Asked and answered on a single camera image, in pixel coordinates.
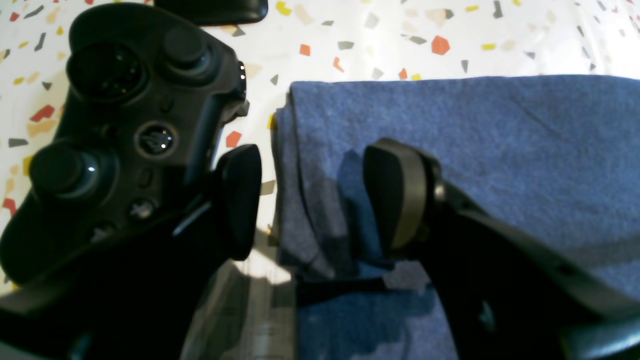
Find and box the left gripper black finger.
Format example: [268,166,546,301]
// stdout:
[1,145,262,360]

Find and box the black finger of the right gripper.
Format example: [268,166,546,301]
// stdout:
[363,137,640,360]

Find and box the blue T-shirt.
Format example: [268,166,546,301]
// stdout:
[273,75,639,360]

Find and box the black game controller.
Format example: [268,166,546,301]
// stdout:
[1,2,249,285]

